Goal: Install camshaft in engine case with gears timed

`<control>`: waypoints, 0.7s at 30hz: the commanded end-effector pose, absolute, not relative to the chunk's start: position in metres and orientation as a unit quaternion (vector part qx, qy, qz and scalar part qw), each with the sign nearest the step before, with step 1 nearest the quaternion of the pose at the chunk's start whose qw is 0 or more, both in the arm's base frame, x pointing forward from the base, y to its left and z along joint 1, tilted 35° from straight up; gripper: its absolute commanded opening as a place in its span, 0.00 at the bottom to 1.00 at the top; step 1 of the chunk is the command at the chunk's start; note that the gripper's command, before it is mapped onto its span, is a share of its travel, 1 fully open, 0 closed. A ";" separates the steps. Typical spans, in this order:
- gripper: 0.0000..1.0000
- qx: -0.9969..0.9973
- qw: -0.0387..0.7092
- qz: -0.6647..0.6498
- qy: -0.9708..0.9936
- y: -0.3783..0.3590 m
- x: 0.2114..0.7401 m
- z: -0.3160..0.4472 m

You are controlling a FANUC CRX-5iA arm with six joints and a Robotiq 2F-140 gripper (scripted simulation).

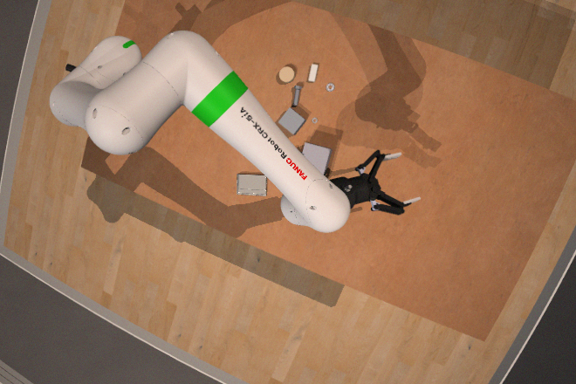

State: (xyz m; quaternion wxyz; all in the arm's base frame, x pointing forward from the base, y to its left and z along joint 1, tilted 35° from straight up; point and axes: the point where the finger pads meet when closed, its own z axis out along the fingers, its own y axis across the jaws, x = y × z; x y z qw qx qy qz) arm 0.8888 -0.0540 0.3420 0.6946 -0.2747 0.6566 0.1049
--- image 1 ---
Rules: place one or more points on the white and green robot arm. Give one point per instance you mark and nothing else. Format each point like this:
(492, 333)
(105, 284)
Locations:
(126, 109)

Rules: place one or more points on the tan round disc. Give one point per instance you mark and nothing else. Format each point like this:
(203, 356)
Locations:
(287, 74)

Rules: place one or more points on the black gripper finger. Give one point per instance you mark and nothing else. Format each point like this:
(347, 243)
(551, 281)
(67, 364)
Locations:
(396, 207)
(379, 160)

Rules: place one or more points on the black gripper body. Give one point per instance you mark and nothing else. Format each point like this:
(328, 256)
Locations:
(363, 189)

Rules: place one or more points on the grey steel bolt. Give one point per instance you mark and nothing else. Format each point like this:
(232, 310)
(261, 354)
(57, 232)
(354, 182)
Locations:
(298, 88)

